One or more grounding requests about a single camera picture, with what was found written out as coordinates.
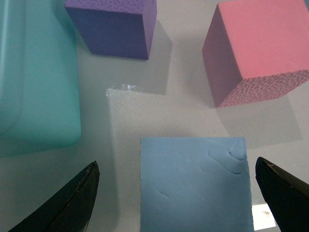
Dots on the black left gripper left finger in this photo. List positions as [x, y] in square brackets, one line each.
[68, 210]

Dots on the dark purple foam block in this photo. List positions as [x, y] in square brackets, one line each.
[118, 28]

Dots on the pink foam block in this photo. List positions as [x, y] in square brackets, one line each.
[256, 50]

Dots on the teal plastic bin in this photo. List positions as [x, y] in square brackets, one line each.
[39, 83]

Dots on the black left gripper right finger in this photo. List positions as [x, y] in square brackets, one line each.
[286, 195]

